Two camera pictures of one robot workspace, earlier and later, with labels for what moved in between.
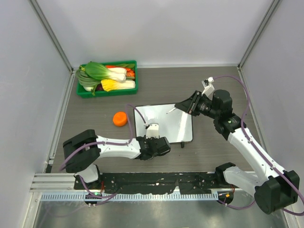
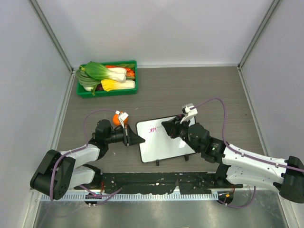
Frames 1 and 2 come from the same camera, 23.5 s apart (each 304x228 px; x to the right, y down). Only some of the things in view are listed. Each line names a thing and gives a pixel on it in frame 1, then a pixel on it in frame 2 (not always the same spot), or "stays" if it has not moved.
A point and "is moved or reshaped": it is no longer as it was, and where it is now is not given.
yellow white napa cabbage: x=109 y=85 stays
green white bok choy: x=95 y=70 stays
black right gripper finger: x=189 y=105 → x=171 y=128
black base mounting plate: x=152 y=183 stays
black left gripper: x=149 y=139 → x=129 y=137
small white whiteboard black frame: x=177 y=125 is moved or reshaped
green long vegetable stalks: x=85 y=80 stays
